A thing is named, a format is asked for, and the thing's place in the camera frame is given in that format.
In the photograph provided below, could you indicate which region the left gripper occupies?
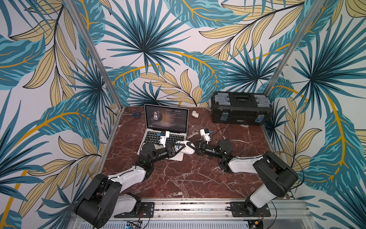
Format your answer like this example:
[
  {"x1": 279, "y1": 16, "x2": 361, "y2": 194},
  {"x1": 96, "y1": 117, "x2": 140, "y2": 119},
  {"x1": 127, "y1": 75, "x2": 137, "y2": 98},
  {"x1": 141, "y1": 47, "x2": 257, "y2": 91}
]
[{"x1": 150, "y1": 143, "x2": 185, "y2": 164}]

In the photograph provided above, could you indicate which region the white wireless mouse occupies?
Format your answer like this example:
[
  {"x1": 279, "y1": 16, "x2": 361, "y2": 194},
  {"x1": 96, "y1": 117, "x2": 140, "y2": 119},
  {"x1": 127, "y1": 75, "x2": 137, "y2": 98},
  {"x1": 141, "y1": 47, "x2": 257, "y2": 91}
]
[{"x1": 175, "y1": 141, "x2": 196, "y2": 155}]

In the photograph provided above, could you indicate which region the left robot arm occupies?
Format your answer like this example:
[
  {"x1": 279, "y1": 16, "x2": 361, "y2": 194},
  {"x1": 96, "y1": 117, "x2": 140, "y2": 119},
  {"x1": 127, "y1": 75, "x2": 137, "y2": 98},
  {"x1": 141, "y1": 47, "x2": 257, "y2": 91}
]
[{"x1": 73, "y1": 142, "x2": 186, "y2": 229}]

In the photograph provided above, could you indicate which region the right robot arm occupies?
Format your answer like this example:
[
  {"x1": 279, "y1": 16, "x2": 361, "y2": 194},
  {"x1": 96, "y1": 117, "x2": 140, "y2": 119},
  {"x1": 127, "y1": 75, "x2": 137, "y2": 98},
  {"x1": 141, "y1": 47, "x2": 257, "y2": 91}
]
[{"x1": 186, "y1": 139, "x2": 298, "y2": 215}]

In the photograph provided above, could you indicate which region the silver laptop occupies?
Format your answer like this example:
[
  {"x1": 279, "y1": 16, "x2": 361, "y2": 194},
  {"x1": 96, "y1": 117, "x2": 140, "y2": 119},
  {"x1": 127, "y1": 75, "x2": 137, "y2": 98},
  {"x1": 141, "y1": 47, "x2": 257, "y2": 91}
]
[{"x1": 138, "y1": 104, "x2": 189, "y2": 154}]

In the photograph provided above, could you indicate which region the small white plastic fitting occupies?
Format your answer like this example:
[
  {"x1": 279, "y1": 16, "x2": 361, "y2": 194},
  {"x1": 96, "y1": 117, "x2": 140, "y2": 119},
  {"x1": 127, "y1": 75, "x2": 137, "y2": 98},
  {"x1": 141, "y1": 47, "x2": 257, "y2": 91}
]
[{"x1": 191, "y1": 110, "x2": 199, "y2": 118}]

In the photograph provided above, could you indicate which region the black plastic toolbox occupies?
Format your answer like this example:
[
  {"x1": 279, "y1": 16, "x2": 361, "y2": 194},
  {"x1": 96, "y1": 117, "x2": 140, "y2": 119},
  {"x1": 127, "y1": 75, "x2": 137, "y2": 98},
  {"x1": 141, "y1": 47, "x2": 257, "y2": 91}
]
[{"x1": 211, "y1": 91, "x2": 273, "y2": 126}]

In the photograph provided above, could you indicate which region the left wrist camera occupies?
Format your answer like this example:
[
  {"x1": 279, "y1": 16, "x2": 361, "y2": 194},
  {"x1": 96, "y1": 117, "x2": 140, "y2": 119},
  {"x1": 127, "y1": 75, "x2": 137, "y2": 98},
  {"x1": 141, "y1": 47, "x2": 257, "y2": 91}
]
[{"x1": 159, "y1": 131, "x2": 170, "y2": 147}]

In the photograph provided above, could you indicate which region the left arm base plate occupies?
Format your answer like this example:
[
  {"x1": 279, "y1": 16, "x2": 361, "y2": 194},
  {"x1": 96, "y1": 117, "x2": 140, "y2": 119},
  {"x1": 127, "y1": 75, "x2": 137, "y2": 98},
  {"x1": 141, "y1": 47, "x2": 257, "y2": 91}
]
[{"x1": 113, "y1": 202, "x2": 155, "y2": 219}]

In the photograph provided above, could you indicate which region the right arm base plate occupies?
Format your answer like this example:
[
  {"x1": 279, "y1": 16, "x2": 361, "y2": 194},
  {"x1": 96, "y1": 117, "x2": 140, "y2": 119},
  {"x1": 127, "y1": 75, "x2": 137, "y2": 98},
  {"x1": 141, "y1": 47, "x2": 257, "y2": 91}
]
[{"x1": 226, "y1": 201, "x2": 271, "y2": 218}]

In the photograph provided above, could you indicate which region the left aluminium frame post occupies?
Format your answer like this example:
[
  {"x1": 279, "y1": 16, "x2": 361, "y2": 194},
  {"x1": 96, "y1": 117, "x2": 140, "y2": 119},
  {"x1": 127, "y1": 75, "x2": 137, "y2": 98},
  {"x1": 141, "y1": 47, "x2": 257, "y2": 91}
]
[{"x1": 64, "y1": 0, "x2": 124, "y2": 111}]

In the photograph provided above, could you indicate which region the aluminium frame post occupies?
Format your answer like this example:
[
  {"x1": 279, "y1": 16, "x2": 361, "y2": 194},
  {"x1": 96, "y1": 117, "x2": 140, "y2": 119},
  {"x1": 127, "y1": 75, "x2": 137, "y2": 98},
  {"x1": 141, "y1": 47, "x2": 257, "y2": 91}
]
[
  {"x1": 264, "y1": 1, "x2": 325, "y2": 96},
  {"x1": 64, "y1": 0, "x2": 124, "y2": 111}
]

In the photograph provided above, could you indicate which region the aluminium front rail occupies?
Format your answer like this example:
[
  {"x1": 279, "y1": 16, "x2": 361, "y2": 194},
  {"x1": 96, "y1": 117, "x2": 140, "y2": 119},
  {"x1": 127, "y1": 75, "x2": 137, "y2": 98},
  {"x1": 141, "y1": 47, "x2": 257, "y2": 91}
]
[{"x1": 65, "y1": 198, "x2": 315, "y2": 229}]

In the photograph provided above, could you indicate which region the right aluminium frame post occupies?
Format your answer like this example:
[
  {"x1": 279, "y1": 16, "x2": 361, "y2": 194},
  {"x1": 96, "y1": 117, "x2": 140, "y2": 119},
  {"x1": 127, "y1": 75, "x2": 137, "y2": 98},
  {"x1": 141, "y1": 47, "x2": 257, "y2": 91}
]
[{"x1": 264, "y1": 1, "x2": 325, "y2": 96}]

